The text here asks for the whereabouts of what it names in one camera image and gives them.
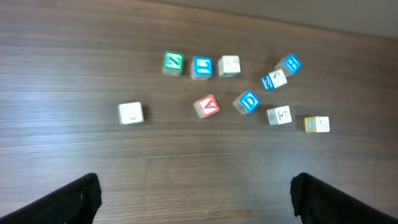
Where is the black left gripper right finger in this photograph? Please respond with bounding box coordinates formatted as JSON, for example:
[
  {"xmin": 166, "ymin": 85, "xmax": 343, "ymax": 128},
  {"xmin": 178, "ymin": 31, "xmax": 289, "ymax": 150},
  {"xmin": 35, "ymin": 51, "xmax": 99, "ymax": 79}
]
[{"xmin": 290, "ymin": 172, "xmax": 397, "ymax": 224}]

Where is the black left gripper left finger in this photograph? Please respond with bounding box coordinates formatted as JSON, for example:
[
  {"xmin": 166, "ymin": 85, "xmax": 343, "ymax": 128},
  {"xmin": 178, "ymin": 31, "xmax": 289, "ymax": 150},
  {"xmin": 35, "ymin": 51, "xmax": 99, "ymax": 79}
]
[{"xmin": 1, "ymin": 173, "xmax": 102, "ymax": 224}]

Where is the wooden block red top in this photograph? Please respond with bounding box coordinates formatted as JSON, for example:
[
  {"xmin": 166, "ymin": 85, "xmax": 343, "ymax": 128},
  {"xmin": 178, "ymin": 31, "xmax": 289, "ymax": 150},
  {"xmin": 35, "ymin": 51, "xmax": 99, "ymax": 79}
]
[{"xmin": 193, "ymin": 95, "xmax": 220, "ymax": 118}]

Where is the wooden block letter L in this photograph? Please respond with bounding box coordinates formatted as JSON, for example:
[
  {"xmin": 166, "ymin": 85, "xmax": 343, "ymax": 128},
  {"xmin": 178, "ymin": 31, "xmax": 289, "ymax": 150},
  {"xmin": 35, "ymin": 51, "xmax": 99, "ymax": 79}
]
[{"xmin": 304, "ymin": 116, "xmax": 330, "ymax": 133}]

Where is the wooden block blue X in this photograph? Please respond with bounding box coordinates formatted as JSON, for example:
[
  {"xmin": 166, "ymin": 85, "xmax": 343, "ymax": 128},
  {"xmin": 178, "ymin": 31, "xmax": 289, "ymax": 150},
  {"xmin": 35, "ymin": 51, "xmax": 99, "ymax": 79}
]
[{"xmin": 267, "ymin": 105, "xmax": 292, "ymax": 126}]

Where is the wooden block red side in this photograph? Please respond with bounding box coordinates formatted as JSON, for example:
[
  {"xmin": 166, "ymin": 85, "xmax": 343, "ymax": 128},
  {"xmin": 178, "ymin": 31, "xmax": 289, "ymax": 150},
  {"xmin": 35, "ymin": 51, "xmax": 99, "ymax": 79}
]
[{"xmin": 118, "ymin": 102, "xmax": 144, "ymax": 124}]

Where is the wooden block blue D top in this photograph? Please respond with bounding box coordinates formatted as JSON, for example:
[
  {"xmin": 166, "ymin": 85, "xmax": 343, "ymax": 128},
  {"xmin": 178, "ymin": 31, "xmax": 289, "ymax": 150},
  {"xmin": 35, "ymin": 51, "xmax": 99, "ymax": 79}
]
[{"xmin": 233, "ymin": 90, "xmax": 261, "ymax": 114}]

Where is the wooden block number 2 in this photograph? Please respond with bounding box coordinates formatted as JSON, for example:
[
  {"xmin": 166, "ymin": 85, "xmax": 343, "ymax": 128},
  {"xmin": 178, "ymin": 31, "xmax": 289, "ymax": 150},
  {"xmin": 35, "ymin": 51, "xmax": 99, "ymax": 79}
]
[{"xmin": 261, "ymin": 69, "xmax": 287, "ymax": 91}]

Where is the wooden block blue far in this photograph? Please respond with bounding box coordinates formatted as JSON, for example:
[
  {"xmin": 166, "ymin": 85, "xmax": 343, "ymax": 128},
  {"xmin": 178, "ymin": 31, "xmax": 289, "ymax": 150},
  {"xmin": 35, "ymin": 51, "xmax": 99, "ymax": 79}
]
[{"xmin": 274, "ymin": 54, "xmax": 302, "ymax": 77}]

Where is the wooden block green Z front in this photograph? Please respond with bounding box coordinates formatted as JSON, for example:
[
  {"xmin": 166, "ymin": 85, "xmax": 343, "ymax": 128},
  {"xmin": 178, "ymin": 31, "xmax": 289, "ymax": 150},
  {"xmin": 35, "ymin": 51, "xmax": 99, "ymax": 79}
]
[{"xmin": 218, "ymin": 55, "xmax": 241, "ymax": 78}]

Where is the wooden block green top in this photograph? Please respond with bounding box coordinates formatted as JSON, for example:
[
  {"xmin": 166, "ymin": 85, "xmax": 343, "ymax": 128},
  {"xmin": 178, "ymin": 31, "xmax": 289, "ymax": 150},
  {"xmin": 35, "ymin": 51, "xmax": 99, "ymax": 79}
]
[{"xmin": 162, "ymin": 51, "xmax": 184, "ymax": 77}]

